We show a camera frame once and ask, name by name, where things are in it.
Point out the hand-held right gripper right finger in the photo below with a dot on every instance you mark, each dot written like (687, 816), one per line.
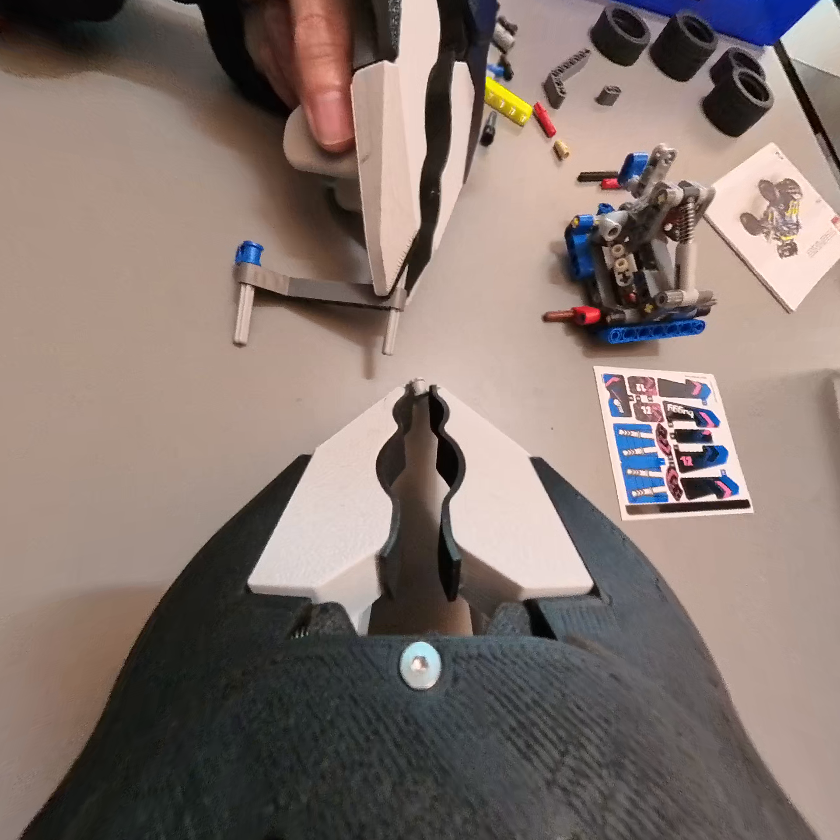
(518, 525)

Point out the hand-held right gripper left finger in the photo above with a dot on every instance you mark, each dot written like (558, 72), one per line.
(315, 525)

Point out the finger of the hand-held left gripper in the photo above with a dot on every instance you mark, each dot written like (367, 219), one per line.
(387, 164)
(459, 131)

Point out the dark grey angled beam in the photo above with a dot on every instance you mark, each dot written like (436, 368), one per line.
(328, 292)
(564, 72)

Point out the blue plastic connector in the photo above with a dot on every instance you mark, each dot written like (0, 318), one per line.
(249, 253)

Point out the light grey plastic bush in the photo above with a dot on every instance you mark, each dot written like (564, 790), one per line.
(418, 386)

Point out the grey axle with blue connector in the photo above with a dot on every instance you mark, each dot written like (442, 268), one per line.
(244, 315)

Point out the person's left forearm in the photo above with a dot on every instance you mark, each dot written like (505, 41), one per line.
(229, 52)

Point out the person's left hand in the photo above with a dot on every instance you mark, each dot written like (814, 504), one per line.
(315, 65)

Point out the black plastic axle pin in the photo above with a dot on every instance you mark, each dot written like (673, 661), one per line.
(489, 128)

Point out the yellow plastic beam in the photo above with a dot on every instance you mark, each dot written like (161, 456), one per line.
(508, 100)

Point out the blue plastic pin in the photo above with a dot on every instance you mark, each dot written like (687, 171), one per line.
(500, 69)

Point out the long red plastic pin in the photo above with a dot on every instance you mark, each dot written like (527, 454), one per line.
(543, 118)

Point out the tan plastic pin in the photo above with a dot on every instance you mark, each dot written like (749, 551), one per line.
(561, 149)

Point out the black plastic axle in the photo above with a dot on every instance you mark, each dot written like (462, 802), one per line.
(594, 177)

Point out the small dark grey beam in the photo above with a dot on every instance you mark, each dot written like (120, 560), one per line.
(609, 95)

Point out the blue and pink sticker sheet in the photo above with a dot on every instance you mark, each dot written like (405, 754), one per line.
(669, 446)

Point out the toy buggy chassis assembly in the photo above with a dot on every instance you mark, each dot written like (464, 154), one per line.
(630, 262)

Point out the blue storage bin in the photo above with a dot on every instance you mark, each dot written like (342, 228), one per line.
(754, 16)

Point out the white buggy picture booklet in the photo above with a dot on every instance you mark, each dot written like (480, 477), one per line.
(774, 223)

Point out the dark grey upright panel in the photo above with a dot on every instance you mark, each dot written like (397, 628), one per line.
(814, 98)

